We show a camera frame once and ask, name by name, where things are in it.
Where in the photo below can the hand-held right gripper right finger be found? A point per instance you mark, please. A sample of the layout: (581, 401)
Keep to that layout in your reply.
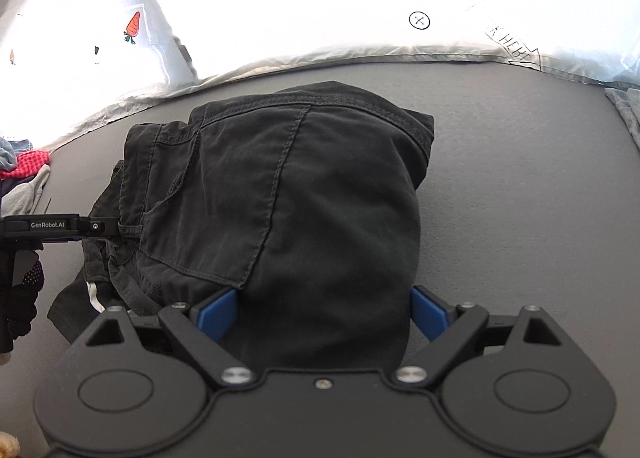
(432, 313)

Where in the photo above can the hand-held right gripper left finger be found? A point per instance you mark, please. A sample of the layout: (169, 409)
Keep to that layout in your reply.
(216, 315)

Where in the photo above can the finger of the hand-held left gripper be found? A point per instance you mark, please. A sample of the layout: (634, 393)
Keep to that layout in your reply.
(102, 227)

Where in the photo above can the black pants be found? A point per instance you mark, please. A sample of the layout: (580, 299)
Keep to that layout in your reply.
(300, 213)

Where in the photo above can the person's left hand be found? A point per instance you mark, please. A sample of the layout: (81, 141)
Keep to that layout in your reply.
(25, 298)

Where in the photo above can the light grey cloth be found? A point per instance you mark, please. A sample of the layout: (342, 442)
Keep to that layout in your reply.
(25, 190)

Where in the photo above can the red cloth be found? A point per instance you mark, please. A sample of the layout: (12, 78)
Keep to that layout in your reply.
(27, 161)

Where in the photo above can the blue grey cloth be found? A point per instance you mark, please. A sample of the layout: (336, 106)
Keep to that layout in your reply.
(6, 151)

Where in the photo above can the grey folded garment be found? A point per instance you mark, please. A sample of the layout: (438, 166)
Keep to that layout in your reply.
(625, 113)

